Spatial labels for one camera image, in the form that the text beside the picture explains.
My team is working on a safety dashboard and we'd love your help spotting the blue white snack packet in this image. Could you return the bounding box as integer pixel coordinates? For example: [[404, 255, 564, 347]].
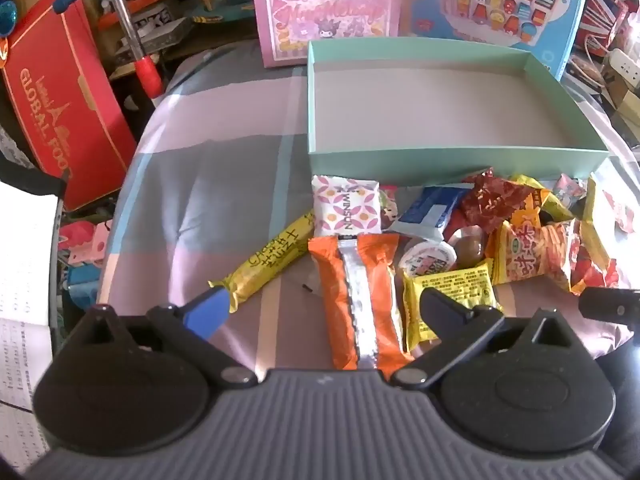
[[397, 186, 473, 243]]

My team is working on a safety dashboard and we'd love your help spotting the dark red snack packet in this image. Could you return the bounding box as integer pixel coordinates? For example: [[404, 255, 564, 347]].
[[460, 169, 543, 233]]

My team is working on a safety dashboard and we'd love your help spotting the salmon white snack packet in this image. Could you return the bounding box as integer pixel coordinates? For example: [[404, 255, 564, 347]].
[[600, 190, 640, 261]]

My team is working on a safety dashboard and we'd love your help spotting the brown round jelly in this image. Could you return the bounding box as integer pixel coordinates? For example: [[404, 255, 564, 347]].
[[447, 227, 488, 268]]

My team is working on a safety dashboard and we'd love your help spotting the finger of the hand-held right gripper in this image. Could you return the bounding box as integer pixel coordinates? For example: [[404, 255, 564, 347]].
[[578, 286, 640, 323]]

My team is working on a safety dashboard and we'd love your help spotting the mint green cardboard box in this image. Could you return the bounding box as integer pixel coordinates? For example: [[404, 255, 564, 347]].
[[306, 37, 612, 188]]

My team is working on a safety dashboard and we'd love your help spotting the yellow gold snack packet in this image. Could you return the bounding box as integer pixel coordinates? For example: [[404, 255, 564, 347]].
[[510, 175, 576, 223]]

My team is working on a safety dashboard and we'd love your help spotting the pink cartoon gift box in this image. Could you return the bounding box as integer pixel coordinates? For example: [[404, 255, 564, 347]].
[[248, 0, 401, 68]]

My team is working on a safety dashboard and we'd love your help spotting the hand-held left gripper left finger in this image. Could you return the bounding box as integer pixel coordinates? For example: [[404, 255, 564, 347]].
[[75, 287, 258, 388]]

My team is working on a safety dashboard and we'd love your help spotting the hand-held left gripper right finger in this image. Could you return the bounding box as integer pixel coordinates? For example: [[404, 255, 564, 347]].
[[392, 287, 596, 388]]

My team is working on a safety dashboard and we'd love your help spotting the kick scooter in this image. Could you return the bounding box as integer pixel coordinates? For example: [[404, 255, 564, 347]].
[[52, 0, 166, 101]]

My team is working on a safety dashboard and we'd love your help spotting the grey toy crate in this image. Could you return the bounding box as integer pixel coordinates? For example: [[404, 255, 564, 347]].
[[132, 7, 191, 48]]

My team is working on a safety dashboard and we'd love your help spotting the white patterned snack packet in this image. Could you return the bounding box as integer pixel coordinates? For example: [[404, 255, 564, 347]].
[[311, 175, 382, 238]]

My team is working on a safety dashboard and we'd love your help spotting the yellow long snack bar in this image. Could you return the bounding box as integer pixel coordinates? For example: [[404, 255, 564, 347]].
[[209, 210, 316, 313]]

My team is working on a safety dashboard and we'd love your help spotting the yellow square snack packet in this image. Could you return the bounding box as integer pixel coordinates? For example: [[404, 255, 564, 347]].
[[402, 259, 502, 353]]

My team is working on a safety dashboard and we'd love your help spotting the small pink snack packet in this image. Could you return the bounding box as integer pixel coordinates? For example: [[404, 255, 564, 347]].
[[552, 174, 587, 206]]

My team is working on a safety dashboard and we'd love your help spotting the white printed paper sheet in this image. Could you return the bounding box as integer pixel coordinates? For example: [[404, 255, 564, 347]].
[[0, 180, 63, 411]]

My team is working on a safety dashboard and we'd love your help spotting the beige cardboard box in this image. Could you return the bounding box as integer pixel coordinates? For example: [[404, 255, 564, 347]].
[[607, 75, 640, 126]]

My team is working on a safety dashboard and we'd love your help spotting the pink toy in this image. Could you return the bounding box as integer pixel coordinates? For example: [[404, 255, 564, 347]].
[[60, 220, 108, 267]]

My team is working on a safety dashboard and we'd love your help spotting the red cardboard box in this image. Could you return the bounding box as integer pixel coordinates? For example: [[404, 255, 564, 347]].
[[0, 0, 138, 211]]

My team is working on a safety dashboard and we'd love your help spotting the small jelly cup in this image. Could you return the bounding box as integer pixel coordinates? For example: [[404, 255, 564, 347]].
[[397, 239, 457, 278]]

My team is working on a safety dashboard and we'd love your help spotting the orange noodle snack packet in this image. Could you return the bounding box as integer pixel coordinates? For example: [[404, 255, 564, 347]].
[[487, 220, 583, 293]]

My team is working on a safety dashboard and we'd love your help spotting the cartoon print candy packet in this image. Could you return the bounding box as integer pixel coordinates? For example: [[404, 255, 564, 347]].
[[380, 185, 401, 233]]

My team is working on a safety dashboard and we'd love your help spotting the blue toy box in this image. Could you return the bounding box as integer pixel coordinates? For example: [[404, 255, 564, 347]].
[[400, 0, 590, 81]]

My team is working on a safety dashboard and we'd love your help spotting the white power strip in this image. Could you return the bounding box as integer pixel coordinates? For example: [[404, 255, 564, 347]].
[[602, 49, 640, 88]]

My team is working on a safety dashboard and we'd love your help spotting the red flag print bag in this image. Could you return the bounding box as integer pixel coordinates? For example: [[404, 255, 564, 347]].
[[582, 0, 631, 56]]

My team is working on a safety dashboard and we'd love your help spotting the yellow snack bag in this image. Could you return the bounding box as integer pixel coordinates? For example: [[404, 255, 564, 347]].
[[581, 177, 612, 273]]

